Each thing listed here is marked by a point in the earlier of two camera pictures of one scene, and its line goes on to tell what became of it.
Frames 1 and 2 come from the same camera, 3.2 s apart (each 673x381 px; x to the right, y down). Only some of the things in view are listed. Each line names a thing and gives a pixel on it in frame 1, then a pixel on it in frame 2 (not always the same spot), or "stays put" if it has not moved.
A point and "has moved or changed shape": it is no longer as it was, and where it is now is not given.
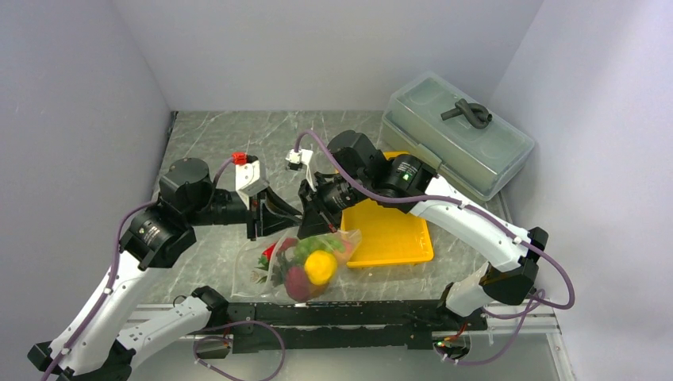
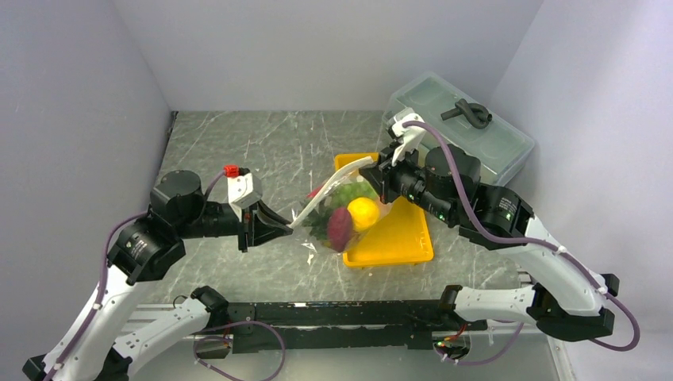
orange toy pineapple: [263, 262] has moved or changed shape
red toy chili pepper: [264, 259] has moved or changed shape
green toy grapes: [305, 246] has moved or changed shape
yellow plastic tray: [389, 235] stays put
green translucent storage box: [473, 147] stays put
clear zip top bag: [290, 267] has moved or changed shape
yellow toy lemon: [320, 267] → [364, 213]
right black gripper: [317, 217] → [382, 176]
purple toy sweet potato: [297, 285] → [339, 228]
